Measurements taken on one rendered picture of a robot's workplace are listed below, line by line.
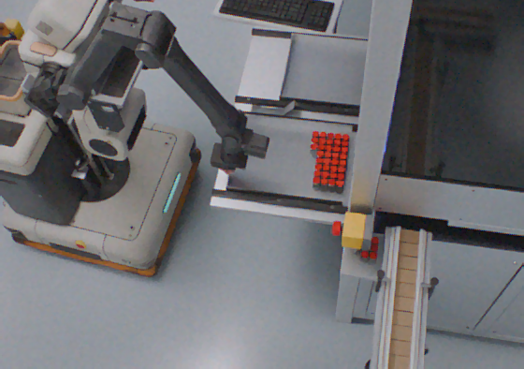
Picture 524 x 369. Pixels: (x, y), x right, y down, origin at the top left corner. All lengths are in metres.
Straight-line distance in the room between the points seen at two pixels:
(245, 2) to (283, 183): 0.80
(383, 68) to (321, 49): 0.98
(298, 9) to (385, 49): 1.22
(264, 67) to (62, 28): 0.70
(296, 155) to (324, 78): 0.31
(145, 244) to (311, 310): 0.71
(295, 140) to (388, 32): 0.89
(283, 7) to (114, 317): 1.41
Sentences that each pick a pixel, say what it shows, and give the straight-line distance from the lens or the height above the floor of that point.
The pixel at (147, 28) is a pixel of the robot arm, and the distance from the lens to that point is 1.45.
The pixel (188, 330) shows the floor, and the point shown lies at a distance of 2.72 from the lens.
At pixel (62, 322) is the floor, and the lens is 2.87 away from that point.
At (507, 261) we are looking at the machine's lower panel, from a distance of 2.00.
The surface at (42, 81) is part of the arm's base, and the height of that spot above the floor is 1.23.
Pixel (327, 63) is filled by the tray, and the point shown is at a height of 0.88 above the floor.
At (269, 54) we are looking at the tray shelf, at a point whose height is 0.88.
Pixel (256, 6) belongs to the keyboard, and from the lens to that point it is 2.44.
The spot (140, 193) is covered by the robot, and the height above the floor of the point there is 0.28.
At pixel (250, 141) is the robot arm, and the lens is 1.74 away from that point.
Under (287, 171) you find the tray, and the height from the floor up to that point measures 0.88.
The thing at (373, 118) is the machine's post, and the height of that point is 1.44.
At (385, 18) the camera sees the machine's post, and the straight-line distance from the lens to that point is 1.15.
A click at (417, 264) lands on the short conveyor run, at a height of 0.95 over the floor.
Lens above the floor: 2.58
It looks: 60 degrees down
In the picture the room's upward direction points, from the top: 7 degrees counter-clockwise
